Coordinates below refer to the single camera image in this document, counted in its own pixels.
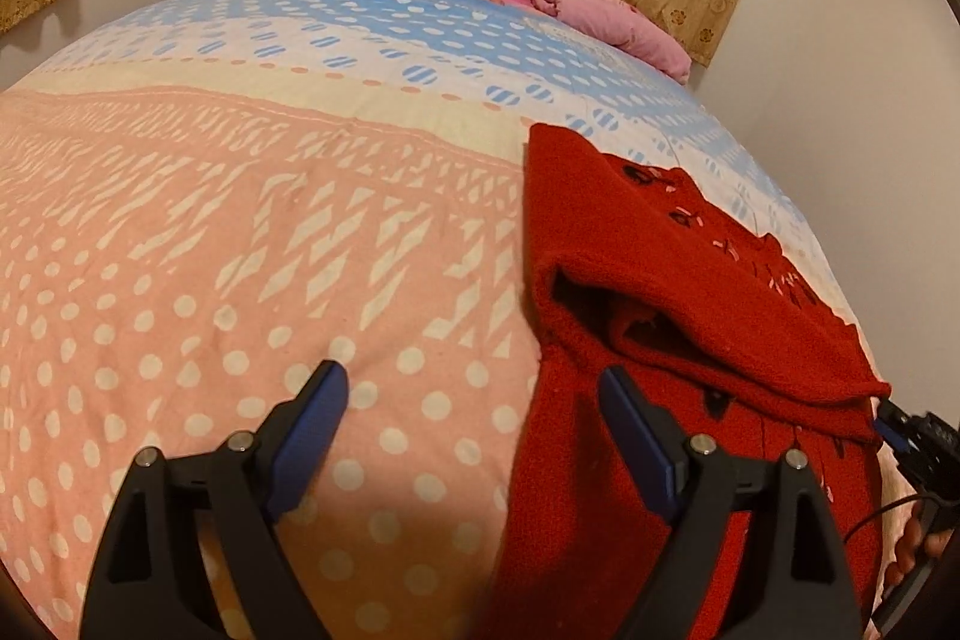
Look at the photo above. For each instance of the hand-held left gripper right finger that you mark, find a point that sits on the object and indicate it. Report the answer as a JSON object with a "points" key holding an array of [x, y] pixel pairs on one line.
{"points": [[637, 437]]}

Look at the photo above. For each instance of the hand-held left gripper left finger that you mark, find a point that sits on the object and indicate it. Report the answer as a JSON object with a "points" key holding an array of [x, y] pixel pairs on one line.
{"points": [[309, 430]]}

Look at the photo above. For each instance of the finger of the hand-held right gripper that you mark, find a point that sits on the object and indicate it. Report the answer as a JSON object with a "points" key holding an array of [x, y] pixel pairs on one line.
{"points": [[926, 449]]}

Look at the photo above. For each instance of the red knitted sweater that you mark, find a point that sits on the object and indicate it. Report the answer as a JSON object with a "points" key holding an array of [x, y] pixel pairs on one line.
{"points": [[675, 325]]}

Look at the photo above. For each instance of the person's right hand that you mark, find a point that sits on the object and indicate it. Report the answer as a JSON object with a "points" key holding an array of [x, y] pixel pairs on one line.
{"points": [[911, 546]]}

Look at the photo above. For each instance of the pink and blue dotted bedspread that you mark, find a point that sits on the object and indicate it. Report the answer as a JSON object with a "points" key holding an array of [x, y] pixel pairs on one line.
{"points": [[247, 220]]}

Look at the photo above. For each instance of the pink pillow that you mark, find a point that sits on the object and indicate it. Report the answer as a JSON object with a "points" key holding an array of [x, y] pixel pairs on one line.
{"points": [[615, 14]]}

